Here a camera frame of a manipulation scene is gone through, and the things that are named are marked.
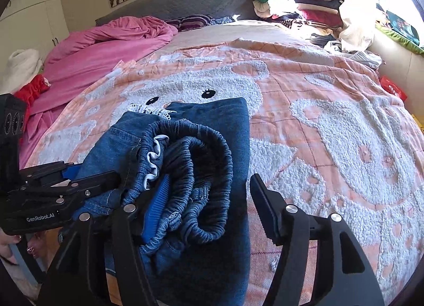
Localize peach bear print blanket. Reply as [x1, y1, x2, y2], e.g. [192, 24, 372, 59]
[25, 38, 424, 306]

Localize cream cloth bundle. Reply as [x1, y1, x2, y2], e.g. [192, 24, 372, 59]
[338, 0, 379, 52]

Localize green windowsill mat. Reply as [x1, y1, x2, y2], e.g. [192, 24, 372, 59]
[376, 23, 424, 56]

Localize dark patterned cushion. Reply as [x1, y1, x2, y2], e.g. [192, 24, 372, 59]
[385, 11, 420, 46]

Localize pink duvet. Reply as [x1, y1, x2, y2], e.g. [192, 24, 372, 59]
[20, 16, 179, 168]

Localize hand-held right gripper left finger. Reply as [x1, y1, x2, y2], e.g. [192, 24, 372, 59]
[36, 174, 173, 306]

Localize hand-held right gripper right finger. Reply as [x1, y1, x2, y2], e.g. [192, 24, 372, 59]
[249, 174, 386, 306]

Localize striped purple pillow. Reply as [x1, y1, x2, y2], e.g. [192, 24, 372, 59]
[166, 15, 216, 32]

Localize person's left hand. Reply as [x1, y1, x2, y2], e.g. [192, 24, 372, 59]
[0, 228, 43, 265]

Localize white wardrobe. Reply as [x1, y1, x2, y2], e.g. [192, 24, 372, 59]
[0, 0, 71, 62]

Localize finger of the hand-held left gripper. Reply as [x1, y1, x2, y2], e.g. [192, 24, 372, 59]
[25, 162, 84, 187]
[50, 170, 122, 203]

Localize cream bed sheet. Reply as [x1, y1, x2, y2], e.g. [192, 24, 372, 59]
[169, 21, 312, 50]

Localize grey white garment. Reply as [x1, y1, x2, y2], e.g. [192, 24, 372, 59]
[311, 33, 385, 69]

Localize red cloth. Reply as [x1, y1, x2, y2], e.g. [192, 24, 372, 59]
[13, 74, 52, 118]

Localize white cloth bundle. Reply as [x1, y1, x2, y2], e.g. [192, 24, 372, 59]
[0, 48, 43, 95]

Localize blue denim jeans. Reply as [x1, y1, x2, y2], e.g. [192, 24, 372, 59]
[59, 97, 250, 306]

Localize red box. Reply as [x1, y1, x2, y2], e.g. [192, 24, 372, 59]
[379, 75, 409, 103]

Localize stack of folded clothes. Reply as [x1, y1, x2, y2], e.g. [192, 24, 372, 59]
[253, 0, 345, 37]

